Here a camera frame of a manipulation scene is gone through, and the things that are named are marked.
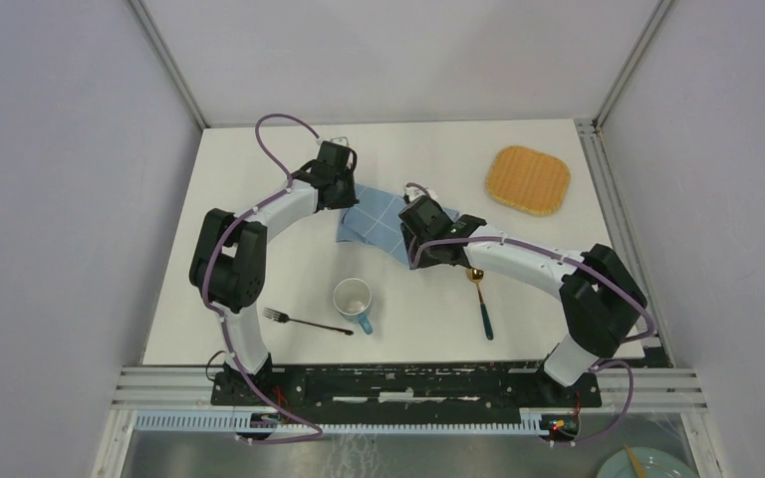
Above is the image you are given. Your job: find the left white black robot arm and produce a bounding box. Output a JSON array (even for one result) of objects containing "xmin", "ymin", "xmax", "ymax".
[{"xmin": 189, "ymin": 140, "xmax": 359, "ymax": 405}]

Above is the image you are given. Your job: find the blue checked cloth napkin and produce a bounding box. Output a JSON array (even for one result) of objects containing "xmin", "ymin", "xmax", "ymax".
[{"xmin": 336, "ymin": 183, "xmax": 461, "ymax": 269}]

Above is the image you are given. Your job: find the black metal fork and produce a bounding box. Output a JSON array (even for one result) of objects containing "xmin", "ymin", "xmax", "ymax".
[{"xmin": 263, "ymin": 308, "xmax": 354, "ymax": 337}]

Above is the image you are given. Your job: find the woven bamboo placemat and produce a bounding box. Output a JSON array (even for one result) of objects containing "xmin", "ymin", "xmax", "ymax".
[{"xmin": 484, "ymin": 145, "xmax": 572, "ymax": 216}]

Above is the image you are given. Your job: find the gold spoon teal handle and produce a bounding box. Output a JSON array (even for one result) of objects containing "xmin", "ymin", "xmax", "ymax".
[{"xmin": 466, "ymin": 268, "xmax": 494, "ymax": 341}]

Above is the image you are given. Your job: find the green plate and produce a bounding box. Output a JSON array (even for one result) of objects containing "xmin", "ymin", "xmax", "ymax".
[{"xmin": 596, "ymin": 447, "xmax": 698, "ymax": 478}]

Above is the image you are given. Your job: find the light blue cable duct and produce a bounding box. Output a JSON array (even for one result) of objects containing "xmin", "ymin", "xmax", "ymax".
[{"xmin": 134, "ymin": 410, "xmax": 548, "ymax": 437}]

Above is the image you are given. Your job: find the white blue mug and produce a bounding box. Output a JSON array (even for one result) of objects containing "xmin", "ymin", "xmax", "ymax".
[{"xmin": 333, "ymin": 278, "xmax": 374, "ymax": 335}]

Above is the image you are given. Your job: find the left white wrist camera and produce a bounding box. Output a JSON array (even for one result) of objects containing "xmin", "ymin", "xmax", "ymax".
[{"xmin": 328, "ymin": 136, "xmax": 350, "ymax": 148}]

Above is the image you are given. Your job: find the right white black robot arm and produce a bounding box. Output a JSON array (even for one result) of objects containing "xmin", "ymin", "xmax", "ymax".
[{"xmin": 398, "ymin": 194, "xmax": 652, "ymax": 406}]

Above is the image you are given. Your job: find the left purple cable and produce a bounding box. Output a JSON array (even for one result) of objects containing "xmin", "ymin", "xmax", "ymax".
[{"xmin": 200, "ymin": 113, "xmax": 325, "ymax": 444}]

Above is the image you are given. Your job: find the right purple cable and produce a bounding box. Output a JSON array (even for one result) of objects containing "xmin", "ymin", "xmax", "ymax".
[{"xmin": 403, "ymin": 181, "xmax": 657, "ymax": 448}]

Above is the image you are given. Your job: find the purple cable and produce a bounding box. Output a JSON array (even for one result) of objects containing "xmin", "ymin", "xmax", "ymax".
[
  {"xmin": 200, "ymin": 113, "xmax": 325, "ymax": 444},
  {"xmin": 403, "ymin": 181, "xmax": 657, "ymax": 448}
]

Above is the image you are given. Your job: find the wooden chopstick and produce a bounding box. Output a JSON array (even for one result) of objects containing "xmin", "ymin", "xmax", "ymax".
[{"xmin": 625, "ymin": 445, "xmax": 647, "ymax": 478}]

